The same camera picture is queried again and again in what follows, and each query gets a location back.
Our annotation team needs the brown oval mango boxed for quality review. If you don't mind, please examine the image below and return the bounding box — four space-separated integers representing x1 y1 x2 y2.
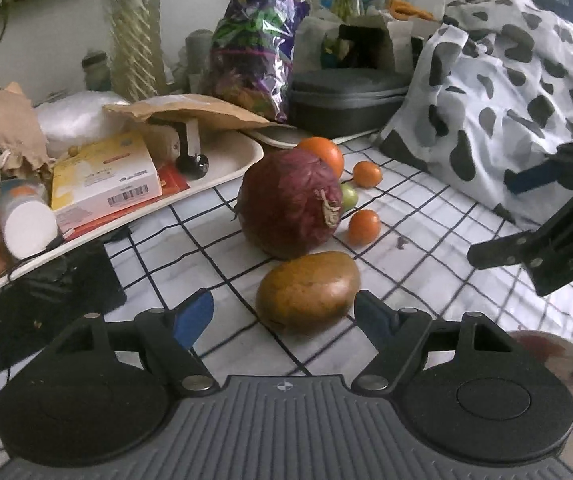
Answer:
255 252 361 334

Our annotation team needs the small orange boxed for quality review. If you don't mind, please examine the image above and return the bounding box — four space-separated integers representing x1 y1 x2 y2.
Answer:
348 209 381 246
352 160 383 188

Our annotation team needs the green jujube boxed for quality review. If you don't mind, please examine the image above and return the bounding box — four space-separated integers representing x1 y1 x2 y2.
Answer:
341 182 359 212

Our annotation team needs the red cabbage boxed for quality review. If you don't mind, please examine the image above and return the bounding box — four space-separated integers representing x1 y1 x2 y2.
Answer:
236 148 343 260

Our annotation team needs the large orange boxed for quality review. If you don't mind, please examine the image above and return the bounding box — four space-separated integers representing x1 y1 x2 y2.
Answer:
296 136 345 179

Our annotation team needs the black white checkered tablecloth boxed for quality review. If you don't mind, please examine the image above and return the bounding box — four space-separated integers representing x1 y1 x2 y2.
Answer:
0 134 573 476

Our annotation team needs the cow print blanket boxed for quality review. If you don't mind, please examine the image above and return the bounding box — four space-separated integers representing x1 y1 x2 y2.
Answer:
379 0 573 229

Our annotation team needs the black flat device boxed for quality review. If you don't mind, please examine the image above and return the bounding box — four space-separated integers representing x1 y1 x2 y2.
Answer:
0 242 127 373

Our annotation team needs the yellow white medicine box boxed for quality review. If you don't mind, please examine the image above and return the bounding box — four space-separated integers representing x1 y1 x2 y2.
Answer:
51 132 162 232

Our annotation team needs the white oval tray left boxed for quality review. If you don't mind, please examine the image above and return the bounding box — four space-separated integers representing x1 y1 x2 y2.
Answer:
0 131 264 289

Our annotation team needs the white cylinder container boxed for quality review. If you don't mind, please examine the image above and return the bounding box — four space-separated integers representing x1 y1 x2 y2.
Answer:
0 186 59 260

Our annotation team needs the white tray right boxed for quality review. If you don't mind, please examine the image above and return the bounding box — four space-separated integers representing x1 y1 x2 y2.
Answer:
242 125 379 150

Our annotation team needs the brown paper envelope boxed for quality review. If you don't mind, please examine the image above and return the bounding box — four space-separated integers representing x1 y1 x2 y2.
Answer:
103 94 272 131

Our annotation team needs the black zipper case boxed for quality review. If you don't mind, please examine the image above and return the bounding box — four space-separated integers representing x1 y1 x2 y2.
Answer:
287 68 411 139

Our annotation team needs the purple snack bag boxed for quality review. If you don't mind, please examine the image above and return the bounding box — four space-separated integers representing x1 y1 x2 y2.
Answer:
206 0 310 122

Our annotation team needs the glass vase centre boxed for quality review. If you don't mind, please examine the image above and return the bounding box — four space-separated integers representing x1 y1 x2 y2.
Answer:
101 0 166 102

